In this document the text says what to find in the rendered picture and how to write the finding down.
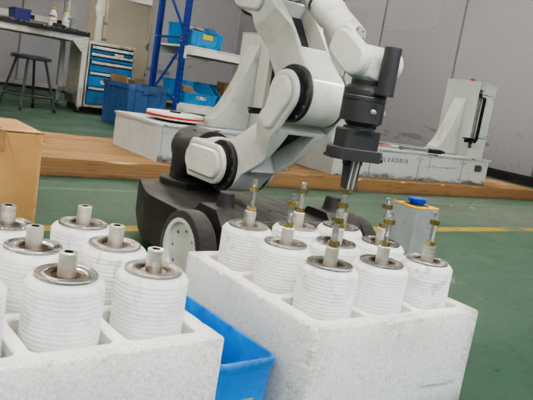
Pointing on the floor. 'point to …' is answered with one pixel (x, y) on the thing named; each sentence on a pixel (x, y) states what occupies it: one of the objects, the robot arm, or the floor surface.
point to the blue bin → (236, 358)
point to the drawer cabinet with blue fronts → (97, 72)
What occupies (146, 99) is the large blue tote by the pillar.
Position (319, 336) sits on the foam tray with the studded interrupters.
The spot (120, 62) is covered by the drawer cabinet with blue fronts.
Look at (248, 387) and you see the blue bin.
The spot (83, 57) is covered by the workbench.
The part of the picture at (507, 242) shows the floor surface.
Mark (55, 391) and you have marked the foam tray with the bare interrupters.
